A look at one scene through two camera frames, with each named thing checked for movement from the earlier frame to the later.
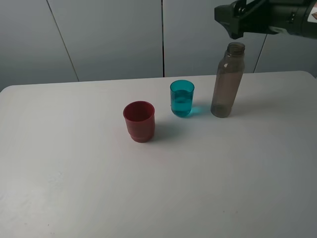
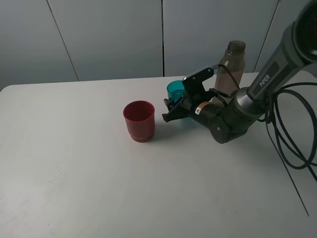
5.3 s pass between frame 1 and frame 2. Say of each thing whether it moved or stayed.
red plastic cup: stayed
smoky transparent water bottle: stayed
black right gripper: moved
